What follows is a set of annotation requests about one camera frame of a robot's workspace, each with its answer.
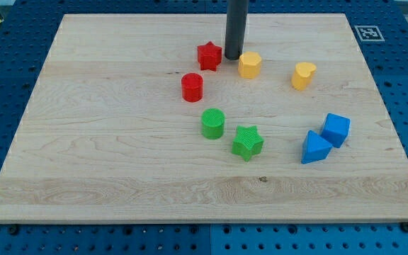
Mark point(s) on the yellow heart block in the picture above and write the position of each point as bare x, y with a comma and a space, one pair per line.
303, 75

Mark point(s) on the green star block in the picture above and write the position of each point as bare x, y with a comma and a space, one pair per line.
247, 142

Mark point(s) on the white fiducial marker tag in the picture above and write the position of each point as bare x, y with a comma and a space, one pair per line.
369, 33

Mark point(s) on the red cylinder block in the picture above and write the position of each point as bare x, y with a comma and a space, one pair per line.
192, 87

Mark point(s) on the yellow hexagon block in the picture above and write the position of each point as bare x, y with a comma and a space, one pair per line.
249, 66

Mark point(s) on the red star block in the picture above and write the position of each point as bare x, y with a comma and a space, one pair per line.
209, 56

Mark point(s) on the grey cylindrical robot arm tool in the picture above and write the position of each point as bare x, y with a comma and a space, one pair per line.
237, 11

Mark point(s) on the blue cube block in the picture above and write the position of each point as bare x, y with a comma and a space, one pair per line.
336, 129

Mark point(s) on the blue triangle block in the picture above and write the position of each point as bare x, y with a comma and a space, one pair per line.
315, 148

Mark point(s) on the green cylinder block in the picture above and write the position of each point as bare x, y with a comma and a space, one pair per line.
212, 123

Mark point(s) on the light wooden board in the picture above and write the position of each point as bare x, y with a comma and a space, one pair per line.
106, 137

